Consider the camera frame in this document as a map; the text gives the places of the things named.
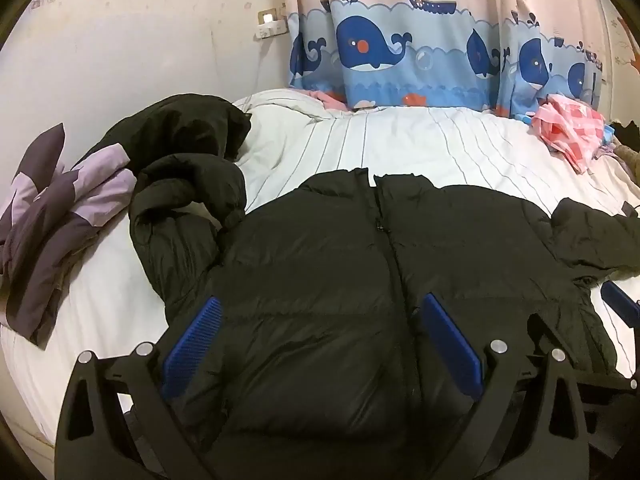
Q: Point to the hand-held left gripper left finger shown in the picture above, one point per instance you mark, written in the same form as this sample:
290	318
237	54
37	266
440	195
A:
192	345

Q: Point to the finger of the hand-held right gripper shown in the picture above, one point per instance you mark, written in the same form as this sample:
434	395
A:
590	367
622	305

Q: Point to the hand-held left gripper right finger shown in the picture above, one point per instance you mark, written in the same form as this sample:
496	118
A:
450	345

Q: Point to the black puffer jacket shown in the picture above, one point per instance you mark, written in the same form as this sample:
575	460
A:
310	260

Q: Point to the khaki coat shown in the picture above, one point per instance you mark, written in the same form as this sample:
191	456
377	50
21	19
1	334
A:
627	156

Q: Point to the light blue cloth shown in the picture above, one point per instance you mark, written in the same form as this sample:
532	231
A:
606	135

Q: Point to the dark cloth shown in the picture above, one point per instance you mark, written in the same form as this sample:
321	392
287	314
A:
627	132

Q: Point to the purple patchwork quilt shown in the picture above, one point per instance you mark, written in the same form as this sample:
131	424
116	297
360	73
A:
45	240

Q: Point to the pink checked cloth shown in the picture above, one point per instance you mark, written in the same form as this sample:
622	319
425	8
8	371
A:
570	125

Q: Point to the white striped bed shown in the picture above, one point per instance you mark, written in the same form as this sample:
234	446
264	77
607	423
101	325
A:
400	145

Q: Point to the black garment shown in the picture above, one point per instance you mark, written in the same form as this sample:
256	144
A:
185	120

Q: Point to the whale print curtain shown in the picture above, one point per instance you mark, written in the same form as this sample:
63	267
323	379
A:
375	45

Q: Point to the white wall socket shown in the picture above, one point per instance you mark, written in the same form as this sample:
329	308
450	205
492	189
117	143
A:
270	27

